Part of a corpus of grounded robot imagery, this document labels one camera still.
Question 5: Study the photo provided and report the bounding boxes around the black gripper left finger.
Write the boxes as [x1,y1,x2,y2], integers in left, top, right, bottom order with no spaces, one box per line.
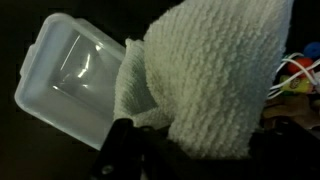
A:
[89,118,174,180]

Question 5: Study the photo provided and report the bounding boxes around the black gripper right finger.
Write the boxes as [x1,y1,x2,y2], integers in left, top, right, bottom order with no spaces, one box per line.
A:
[256,119,320,180]

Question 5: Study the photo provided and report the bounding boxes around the white terry cloth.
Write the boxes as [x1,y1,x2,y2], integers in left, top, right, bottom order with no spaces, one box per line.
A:
[113,0,295,160]

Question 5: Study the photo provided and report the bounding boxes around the yellow toy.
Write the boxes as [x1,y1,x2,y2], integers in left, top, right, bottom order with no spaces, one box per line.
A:
[278,74,316,95]

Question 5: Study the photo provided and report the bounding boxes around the translucent white plastic bin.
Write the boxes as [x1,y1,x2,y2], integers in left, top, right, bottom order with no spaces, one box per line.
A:
[13,12,127,151]

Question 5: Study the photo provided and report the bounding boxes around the red toy apple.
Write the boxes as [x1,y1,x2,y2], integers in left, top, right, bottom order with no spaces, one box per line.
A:
[287,57,315,75]

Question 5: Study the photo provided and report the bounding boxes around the small blue cap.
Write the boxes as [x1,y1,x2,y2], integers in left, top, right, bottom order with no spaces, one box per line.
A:
[303,41,320,61]

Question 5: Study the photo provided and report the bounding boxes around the white cable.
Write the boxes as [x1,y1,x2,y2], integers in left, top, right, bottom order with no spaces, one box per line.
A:
[266,51,320,100]

